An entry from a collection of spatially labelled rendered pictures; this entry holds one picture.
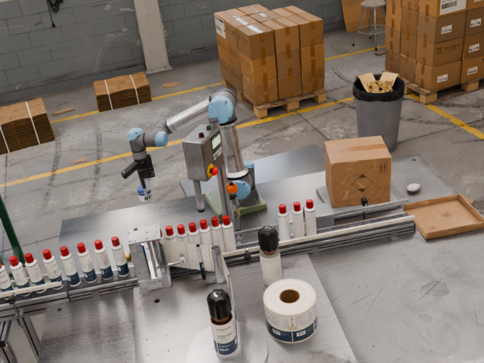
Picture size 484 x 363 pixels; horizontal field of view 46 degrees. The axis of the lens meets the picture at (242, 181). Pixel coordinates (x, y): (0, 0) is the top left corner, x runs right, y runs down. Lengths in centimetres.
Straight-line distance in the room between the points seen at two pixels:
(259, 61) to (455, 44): 195
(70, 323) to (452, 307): 160
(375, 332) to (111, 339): 107
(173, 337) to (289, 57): 412
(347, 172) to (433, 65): 332
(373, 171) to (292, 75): 328
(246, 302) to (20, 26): 584
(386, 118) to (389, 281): 266
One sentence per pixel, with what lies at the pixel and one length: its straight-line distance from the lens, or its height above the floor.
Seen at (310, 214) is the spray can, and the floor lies 102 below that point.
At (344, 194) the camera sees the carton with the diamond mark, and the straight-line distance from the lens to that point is 294.
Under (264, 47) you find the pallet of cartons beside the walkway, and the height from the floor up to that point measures 74.
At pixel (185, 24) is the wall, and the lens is 792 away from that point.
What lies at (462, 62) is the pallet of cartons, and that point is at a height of 37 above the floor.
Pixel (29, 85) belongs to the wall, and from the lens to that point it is 788.
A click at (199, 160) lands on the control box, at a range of 240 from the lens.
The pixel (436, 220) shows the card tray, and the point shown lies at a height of 83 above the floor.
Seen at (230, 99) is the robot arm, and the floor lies 149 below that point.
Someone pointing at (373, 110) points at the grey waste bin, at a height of 45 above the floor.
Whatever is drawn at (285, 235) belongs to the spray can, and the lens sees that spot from 266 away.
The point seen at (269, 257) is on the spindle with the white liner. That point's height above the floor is 106.
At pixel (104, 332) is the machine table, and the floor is 83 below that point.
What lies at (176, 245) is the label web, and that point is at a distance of 251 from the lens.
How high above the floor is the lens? 252
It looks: 31 degrees down
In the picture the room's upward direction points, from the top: 7 degrees counter-clockwise
